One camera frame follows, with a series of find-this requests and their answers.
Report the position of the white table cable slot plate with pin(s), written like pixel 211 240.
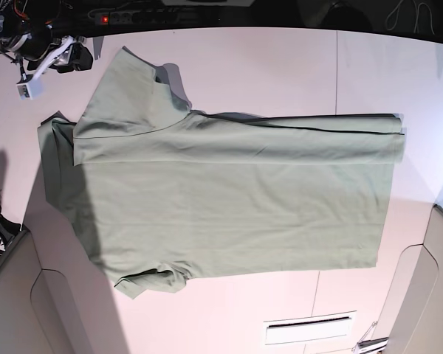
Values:
pixel 309 329

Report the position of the light green T-shirt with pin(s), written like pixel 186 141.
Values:
pixel 159 194

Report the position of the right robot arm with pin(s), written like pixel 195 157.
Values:
pixel 55 19

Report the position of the black power strip red switch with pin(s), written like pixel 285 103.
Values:
pixel 151 16

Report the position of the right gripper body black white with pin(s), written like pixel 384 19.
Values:
pixel 39 53

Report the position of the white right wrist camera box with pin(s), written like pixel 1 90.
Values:
pixel 30 89

